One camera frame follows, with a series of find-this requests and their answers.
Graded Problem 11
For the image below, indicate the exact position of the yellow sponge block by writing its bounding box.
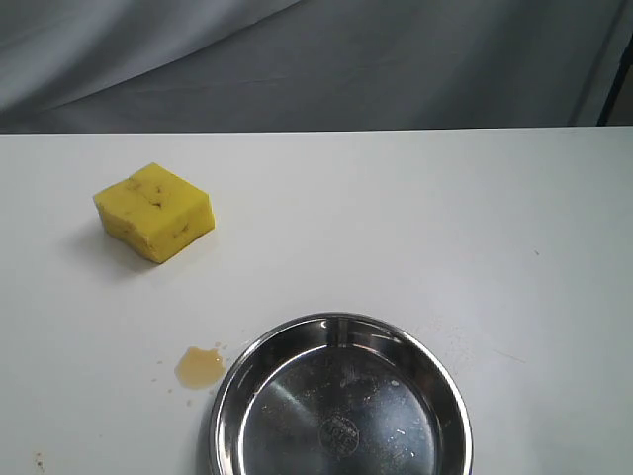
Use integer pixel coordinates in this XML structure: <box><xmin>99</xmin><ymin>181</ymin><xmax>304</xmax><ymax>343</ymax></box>
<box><xmin>93</xmin><ymin>163</ymin><xmax>216</xmax><ymax>263</ymax></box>

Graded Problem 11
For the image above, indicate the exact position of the orange liquid spill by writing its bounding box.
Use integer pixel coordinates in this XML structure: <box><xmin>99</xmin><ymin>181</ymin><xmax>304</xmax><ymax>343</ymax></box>
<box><xmin>174</xmin><ymin>346</ymin><xmax>226</xmax><ymax>390</ymax></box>

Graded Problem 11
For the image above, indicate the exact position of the round stainless steel pan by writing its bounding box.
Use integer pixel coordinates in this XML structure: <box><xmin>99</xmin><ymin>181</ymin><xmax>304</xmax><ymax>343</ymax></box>
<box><xmin>205</xmin><ymin>312</ymin><xmax>474</xmax><ymax>474</ymax></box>

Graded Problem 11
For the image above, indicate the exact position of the grey backdrop cloth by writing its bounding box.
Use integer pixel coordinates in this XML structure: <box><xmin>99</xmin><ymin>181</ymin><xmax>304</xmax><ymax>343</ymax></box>
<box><xmin>1</xmin><ymin>1</ymin><xmax>632</xmax><ymax>134</ymax></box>

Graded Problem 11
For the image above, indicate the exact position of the black stand pole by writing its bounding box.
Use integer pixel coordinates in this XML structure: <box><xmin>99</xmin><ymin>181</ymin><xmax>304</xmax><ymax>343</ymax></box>
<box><xmin>596</xmin><ymin>39</ymin><xmax>632</xmax><ymax>127</ymax></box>

